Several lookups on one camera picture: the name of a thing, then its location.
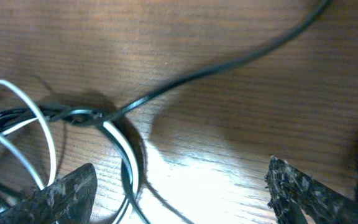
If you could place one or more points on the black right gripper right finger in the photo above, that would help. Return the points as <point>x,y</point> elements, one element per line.
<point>294,194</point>

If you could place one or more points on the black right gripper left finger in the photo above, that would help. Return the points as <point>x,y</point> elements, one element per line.
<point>67,200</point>

